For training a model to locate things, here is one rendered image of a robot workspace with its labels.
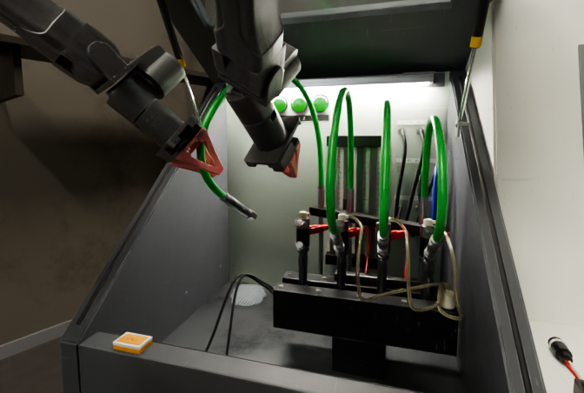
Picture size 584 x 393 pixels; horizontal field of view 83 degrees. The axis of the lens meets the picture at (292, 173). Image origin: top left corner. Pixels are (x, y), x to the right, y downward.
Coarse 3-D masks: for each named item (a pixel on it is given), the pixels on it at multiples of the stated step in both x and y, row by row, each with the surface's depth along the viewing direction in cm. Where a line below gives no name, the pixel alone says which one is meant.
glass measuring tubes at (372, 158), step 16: (368, 144) 87; (336, 160) 90; (368, 160) 90; (336, 176) 91; (368, 176) 90; (336, 192) 91; (368, 192) 91; (336, 208) 92; (368, 208) 89; (352, 224) 93; (352, 240) 93; (368, 240) 90; (336, 256) 92; (352, 256) 91; (368, 256) 90
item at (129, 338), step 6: (126, 336) 53; (132, 336) 53; (138, 336) 53; (144, 336) 53; (126, 342) 52; (132, 342) 52; (138, 342) 52; (150, 342) 53; (114, 348) 52; (120, 348) 52; (126, 348) 51; (144, 348) 52
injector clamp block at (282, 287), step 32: (288, 288) 67; (320, 288) 67; (352, 288) 68; (288, 320) 66; (320, 320) 64; (352, 320) 62; (384, 320) 61; (416, 320) 59; (448, 320) 58; (352, 352) 63; (384, 352) 61; (448, 352) 58
